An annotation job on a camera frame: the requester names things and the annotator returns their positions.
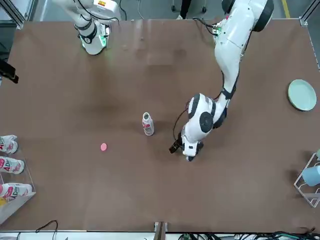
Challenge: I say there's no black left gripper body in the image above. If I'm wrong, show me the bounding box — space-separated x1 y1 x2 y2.
169 138 183 154

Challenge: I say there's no white drink bottle red label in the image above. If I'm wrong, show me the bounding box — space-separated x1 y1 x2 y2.
142 112 155 137

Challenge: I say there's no white bottle with pink cap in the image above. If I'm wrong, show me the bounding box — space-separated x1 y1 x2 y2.
0 156 26 175
0 183 34 202
0 134 19 155

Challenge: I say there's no clear acrylic bottle shelf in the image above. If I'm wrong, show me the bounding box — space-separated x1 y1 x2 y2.
0 134 37 221

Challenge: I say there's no white side table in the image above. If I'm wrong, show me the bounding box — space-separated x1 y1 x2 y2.
0 231 157 240

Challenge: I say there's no pale green plate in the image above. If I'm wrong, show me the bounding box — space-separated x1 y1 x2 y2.
287 79 318 112

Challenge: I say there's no blue cup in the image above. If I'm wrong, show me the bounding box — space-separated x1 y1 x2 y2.
302 165 320 188

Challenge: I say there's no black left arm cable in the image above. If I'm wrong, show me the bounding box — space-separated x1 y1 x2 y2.
171 69 237 145

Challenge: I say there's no aluminium profile post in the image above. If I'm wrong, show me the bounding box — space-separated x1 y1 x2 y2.
153 221 169 240

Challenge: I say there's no black cable tangle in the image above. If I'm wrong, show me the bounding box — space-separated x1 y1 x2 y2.
174 226 320 240

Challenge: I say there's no black left base cable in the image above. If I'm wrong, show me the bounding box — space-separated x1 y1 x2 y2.
192 17 220 36

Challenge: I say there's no black adapter cable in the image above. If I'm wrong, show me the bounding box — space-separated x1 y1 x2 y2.
34 219 59 235

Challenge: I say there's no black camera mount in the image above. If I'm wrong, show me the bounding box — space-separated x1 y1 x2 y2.
0 58 20 85

